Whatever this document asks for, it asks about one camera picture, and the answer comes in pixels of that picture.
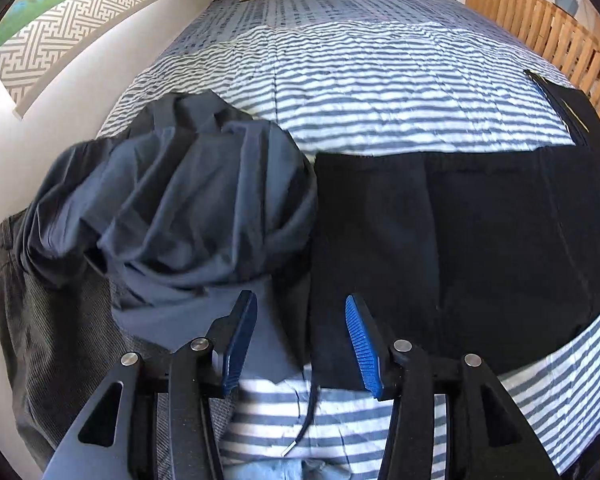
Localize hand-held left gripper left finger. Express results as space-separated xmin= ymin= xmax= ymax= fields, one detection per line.
xmin=42 ymin=290 xmax=258 ymax=480

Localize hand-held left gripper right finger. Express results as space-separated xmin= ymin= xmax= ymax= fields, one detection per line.
xmin=345 ymin=294 xmax=563 ymax=480

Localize large dark navy garment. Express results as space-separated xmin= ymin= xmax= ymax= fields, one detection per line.
xmin=282 ymin=145 xmax=600 ymax=458

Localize grey-blue garment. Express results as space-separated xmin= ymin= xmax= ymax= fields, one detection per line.
xmin=17 ymin=89 xmax=318 ymax=386

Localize light blue cloth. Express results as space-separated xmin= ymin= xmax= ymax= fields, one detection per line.
xmin=225 ymin=457 xmax=353 ymax=480

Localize blue white striped blanket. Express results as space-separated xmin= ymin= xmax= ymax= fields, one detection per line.
xmin=97 ymin=0 xmax=600 ymax=480

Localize folded black yellow-striped garment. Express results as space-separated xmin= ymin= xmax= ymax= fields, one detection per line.
xmin=522 ymin=69 xmax=600 ymax=151

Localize wooden slat railing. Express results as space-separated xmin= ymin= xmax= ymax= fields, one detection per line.
xmin=466 ymin=0 xmax=600 ymax=136

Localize dark grey corduroy pants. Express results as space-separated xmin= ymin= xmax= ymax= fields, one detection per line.
xmin=0 ymin=210 xmax=241 ymax=476

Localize patterned wall picture frame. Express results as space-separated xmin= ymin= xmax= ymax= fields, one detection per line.
xmin=0 ymin=0 xmax=216 ymax=121

